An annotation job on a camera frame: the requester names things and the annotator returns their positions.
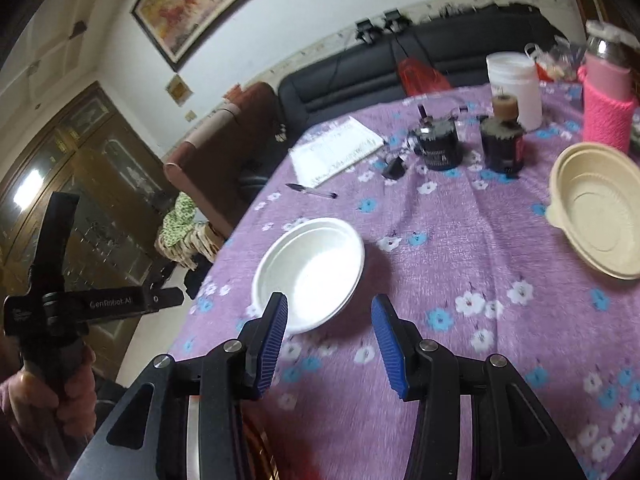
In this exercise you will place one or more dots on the red plastic bag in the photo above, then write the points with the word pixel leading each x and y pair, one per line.
pixel 422 77

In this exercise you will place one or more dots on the black leather sofa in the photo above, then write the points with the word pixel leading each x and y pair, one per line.
pixel 350 80

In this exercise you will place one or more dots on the dark clothes on floor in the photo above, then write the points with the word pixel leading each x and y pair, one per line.
pixel 197 280

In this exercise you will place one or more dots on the clear plastic bag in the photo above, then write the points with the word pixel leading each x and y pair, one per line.
pixel 555 62

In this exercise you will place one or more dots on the brown patterned blanket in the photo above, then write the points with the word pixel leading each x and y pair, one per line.
pixel 192 247

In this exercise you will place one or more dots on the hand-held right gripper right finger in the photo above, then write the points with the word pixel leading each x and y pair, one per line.
pixel 387 345

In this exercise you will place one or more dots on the framed painting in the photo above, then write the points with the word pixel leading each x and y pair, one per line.
pixel 200 5

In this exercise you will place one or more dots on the white notebook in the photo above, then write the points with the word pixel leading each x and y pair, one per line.
pixel 335 150

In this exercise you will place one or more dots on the small wall certificate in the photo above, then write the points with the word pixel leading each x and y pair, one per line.
pixel 179 90

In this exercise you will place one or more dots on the black pen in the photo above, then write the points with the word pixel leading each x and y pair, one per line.
pixel 310 190

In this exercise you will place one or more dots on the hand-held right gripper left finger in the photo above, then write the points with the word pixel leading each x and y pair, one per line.
pixel 272 345

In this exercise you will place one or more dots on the black jar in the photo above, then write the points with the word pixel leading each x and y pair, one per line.
pixel 440 147

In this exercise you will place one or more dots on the black charger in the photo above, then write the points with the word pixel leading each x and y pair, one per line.
pixel 396 21
pixel 366 31

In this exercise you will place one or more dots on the brown armchair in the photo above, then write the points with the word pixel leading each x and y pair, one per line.
pixel 215 160

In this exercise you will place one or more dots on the pink sleeved bottle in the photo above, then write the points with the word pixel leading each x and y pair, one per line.
pixel 607 110

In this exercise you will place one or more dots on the green patterned blanket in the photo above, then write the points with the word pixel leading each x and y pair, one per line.
pixel 180 215

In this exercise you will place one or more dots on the white bowl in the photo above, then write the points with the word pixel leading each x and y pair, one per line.
pixel 310 270

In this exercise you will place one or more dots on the beige bowl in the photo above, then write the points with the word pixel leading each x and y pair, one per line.
pixel 600 210

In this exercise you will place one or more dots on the small black cap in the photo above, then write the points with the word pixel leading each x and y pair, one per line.
pixel 394 167

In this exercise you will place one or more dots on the purple floral tablecloth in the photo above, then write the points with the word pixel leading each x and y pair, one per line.
pixel 450 260

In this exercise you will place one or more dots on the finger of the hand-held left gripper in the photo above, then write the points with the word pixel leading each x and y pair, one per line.
pixel 57 240

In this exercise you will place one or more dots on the wooden glass-door cabinet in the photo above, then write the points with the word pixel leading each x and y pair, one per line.
pixel 100 185

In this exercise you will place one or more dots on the person's left hand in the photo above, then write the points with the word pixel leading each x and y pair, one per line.
pixel 30 392

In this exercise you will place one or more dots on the dark jar with cork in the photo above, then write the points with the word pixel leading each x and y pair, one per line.
pixel 502 145

